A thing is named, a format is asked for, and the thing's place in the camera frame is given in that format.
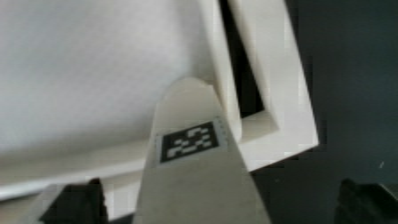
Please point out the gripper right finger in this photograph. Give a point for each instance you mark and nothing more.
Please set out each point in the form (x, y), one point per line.
(366, 203)

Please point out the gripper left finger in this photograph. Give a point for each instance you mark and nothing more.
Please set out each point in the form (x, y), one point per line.
(69, 204)

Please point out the white desk top tray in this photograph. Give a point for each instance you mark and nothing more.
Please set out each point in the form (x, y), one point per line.
(94, 53)

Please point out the white U-shaped fence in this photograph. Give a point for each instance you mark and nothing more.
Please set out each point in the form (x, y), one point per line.
(272, 122)

